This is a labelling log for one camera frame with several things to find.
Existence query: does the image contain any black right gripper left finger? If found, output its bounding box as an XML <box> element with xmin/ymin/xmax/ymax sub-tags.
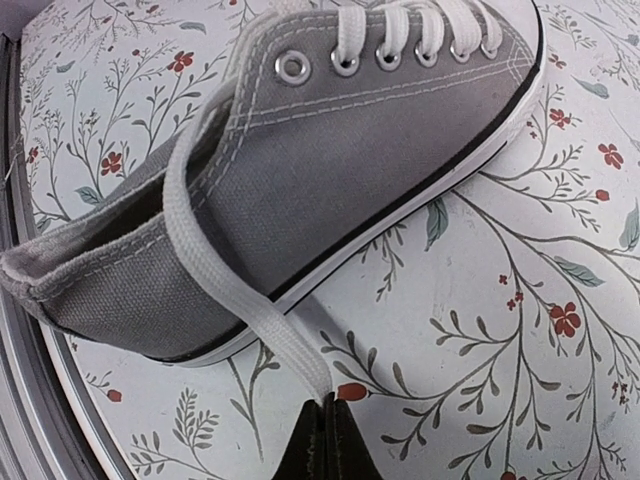
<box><xmin>272</xmin><ymin>400</ymin><xmax>326</xmax><ymax>480</ymax></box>

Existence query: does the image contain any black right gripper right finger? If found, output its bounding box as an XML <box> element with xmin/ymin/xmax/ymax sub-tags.
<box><xmin>324</xmin><ymin>393</ymin><xmax>383</xmax><ymax>480</ymax></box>

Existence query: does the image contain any white shoelace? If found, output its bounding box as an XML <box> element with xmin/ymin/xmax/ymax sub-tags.
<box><xmin>163</xmin><ymin>1</ymin><xmax>502</xmax><ymax>402</ymax></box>

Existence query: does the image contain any grey canvas sneaker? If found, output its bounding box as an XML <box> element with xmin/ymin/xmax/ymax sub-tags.
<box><xmin>1</xmin><ymin>1</ymin><xmax>546</xmax><ymax>368</ymax></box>

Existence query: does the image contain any floral table mat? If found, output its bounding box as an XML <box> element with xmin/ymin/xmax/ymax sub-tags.
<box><xmin>18</xmin><ymin>1</ymin><xmax>639</xmax><ymax>479</ymax></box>

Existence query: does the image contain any aluminium front rail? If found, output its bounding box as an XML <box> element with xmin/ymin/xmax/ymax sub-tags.
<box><xmin>1</xmin><ymin>37</ymin><xmax>134</xmax><ymax>479</ymax></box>

